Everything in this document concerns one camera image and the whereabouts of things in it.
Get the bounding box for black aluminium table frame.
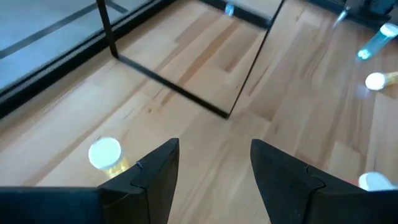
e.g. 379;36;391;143
0;0;398;119

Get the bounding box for yellow pill bottle white cap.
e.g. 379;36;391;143
364;70;398;91
88;136;130;179

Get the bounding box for wooden shelf black metal frame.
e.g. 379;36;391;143
95;0;285;120

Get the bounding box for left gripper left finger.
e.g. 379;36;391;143
98;138;180;224

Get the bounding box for red pill bottle white cap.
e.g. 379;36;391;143
348;171;398;192

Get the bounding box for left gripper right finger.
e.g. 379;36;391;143
250;139;326;224

